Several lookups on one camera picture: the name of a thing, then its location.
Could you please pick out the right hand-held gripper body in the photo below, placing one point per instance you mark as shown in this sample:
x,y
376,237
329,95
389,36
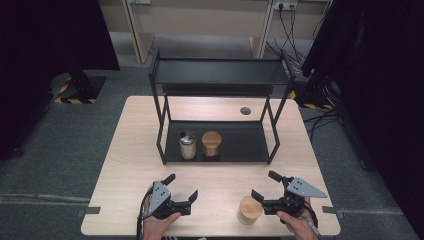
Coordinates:
x,y
303,188

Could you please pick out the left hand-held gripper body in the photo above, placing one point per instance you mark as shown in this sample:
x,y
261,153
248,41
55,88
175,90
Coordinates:
x,y
160,196

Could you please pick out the short wooden cup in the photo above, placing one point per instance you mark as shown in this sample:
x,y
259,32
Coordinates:
x,y
248,210

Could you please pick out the glass jar with metal lid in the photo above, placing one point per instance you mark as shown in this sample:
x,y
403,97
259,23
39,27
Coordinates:
x,y
188,146

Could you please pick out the black metal two-tier shelf rack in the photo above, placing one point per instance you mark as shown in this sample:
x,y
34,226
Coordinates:
x,y
240,140

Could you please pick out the tall wooden cup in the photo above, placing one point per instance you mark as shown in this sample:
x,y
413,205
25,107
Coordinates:
x,y
211,143

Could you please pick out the person's left hand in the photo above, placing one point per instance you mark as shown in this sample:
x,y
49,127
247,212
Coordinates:
x,y
156,228

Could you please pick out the person's right hand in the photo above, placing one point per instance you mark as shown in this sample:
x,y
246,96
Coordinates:
x,y
301,226

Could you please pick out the grey tape strip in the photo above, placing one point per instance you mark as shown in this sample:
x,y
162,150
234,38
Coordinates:
x,y
89,210
330,210

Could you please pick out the dark round table grommet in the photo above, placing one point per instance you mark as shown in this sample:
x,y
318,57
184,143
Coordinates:
x,y
245,110

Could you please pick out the black stand base yellow stripes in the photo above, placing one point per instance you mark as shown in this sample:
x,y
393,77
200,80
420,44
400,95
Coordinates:
x,y
78,88
313,96

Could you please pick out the black curtain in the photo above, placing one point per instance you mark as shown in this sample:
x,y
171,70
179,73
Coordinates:
x,y
383,83
40,66

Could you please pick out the white wall socket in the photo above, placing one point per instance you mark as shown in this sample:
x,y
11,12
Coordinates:
x,y
286,4

